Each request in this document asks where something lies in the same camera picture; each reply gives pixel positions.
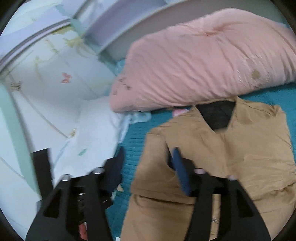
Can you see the tan jacket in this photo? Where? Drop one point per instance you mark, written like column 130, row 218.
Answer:
column 249, row 140

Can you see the teal quilted bed mat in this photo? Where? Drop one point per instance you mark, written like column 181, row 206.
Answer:
column 284, row 96

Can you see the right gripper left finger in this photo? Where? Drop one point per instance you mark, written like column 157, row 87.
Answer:
column 109, row 177

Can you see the pink pillow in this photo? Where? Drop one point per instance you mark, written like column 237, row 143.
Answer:
column 227, row 53

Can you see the lavender headboard shelf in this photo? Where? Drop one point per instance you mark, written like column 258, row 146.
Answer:
column 115, row 28

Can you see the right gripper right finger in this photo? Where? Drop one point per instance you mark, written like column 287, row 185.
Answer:
column 190, row 177

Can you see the white floral blanket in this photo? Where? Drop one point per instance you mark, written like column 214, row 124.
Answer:
column 79, row 135

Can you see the left hand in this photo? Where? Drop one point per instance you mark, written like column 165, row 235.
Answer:
column 83, row 231

